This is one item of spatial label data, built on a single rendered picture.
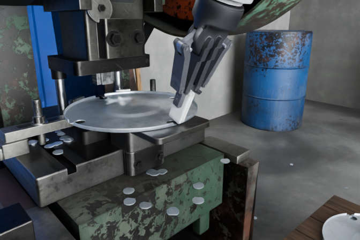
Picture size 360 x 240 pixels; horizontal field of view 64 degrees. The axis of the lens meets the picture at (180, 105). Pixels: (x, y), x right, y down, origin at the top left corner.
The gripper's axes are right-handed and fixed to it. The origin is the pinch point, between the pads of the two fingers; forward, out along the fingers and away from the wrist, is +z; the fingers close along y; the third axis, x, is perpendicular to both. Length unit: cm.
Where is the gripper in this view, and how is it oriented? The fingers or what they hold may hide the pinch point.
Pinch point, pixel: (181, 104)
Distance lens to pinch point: 54.4
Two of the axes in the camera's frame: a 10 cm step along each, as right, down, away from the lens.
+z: -3.0, 7.9, 5.3
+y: 7.0, -2.0, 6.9
